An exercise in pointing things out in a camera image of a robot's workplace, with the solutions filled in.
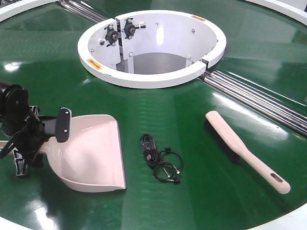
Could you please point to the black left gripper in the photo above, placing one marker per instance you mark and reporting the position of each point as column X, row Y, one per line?
column 28, row 131

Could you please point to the pink plastic dustpan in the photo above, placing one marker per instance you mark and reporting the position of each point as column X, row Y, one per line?
column 91, row 159

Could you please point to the pink hand brush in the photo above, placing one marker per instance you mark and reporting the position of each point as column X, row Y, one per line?
column 234, row 142

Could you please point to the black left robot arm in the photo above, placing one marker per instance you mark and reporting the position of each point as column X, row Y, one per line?
column 13, row 94

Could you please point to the white outer rim left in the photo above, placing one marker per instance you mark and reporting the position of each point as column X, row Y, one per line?
column 10, row 8

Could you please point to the white rim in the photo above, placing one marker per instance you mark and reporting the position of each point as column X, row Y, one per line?
column 10, row 8
column 293, row 9

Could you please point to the left steel roller strip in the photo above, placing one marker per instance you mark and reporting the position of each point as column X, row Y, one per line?
column 82, row 10

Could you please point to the steel roller strip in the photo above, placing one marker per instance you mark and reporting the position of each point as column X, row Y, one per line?
column 256, row 99
column 82, row 10

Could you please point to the right steel roller strip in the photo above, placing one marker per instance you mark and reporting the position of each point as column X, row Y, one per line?
column 256, row 99

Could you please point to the white outer rim right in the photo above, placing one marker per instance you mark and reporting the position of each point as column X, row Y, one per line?
column 293, row 9

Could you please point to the left black bearing mount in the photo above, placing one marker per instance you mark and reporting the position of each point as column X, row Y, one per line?
column 111, row 35

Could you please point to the black bearing mount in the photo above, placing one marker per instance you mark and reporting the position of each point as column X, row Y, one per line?
column 130, row 28
column 111, row 35

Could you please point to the right black bearing mount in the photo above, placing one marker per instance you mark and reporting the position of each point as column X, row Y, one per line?
column 130, row 28

